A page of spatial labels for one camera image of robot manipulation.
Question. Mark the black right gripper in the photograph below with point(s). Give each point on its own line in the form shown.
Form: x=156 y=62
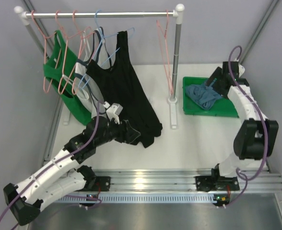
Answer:
x=218 y=75

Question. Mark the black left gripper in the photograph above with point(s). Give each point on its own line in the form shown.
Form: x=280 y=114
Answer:
x=125 y=132

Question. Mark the blue tank top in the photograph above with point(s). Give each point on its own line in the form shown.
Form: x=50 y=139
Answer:
x=202 y=95

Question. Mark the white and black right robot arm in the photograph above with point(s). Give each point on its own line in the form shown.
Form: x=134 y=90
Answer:
x=255 y=139

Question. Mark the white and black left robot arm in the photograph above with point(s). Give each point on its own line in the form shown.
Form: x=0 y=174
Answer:
x=65 y=173

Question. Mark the black tank top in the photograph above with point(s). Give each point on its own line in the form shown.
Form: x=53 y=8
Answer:
x=120 y=84

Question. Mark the empty pink hanger right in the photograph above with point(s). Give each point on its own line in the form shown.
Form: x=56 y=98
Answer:
x=163 y=45

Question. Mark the white navy-trimmed tank top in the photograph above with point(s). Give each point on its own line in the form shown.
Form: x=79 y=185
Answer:
x=87 y=90

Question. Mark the green tank top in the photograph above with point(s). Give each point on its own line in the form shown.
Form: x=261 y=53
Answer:
x=53 y=70

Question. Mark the pink hanger far left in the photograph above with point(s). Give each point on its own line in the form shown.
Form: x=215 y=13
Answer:
x=45 y=89

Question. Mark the green plastic tray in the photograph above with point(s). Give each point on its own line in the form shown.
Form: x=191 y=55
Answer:
x=221 y=108

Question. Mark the metal clothes rack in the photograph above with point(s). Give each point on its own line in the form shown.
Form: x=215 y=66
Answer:
x=177 y=13

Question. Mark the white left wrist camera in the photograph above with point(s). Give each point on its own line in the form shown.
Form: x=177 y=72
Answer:
x=113 y=111

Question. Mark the aluminium mounting rail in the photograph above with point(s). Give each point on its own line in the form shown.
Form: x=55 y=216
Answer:
x=178 y=181

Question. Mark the grey slotted cable duct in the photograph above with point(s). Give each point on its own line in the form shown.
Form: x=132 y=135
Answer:
x=159 y=198

